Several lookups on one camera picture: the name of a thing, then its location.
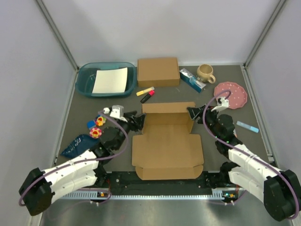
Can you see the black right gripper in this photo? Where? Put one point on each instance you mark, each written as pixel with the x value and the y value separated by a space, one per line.
pixel 195 112

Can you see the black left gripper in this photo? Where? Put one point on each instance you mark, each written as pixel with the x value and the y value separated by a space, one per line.
pixel 139 120

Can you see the brown cardboard box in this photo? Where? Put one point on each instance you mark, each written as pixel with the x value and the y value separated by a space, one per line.
pixel 158 72
pixel 167 149

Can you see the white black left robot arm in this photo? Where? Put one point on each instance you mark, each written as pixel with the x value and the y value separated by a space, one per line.
pixel 41 188

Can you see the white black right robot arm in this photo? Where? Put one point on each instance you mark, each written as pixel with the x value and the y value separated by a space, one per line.
pixel 278 190

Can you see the closed brown cardboard box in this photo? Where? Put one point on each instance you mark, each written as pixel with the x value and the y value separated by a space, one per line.
pixel 158 72

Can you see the black pink highlighter pen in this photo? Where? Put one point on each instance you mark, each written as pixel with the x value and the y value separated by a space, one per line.
pixel 147 96

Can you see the yellow highlighter pen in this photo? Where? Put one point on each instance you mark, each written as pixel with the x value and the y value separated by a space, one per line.
pixel 145 91

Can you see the blue toothbrush package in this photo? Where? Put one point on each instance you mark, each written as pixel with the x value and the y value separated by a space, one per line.
pixel 191 80

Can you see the green yellow plush flower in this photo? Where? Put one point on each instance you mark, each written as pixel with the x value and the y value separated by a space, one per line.
pixel 100 121

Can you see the beige ceramic mug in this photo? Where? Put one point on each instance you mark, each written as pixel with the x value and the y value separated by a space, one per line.
pixel 205 73

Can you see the pink dotted plate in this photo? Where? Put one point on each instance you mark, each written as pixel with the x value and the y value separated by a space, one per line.
pixel 238 97

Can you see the pink plush flower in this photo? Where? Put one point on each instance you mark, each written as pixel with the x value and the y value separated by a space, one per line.
pixel 95 133

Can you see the white paper sheet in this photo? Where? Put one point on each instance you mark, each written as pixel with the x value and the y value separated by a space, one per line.
pixel 110 81

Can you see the dark blue patterned pouch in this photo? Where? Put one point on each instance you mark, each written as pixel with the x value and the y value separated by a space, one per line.
pixel 78 146

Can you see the light blue marker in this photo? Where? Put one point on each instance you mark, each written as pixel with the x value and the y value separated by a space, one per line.
pixel 248 127

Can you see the teal plastic bin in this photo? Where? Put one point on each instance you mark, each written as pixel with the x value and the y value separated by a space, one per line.
pixel 87 73

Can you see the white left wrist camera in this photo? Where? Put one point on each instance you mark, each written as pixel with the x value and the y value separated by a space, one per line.
pixel 116 112

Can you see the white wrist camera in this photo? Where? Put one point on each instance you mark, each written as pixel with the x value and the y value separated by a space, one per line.
pixel 116 112
pixel 222 104

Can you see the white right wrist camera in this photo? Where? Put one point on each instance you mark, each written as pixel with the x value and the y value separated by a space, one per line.
pixel 222 104

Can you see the grey slotted cable duct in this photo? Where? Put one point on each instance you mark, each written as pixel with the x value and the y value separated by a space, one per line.
pixel 95 195

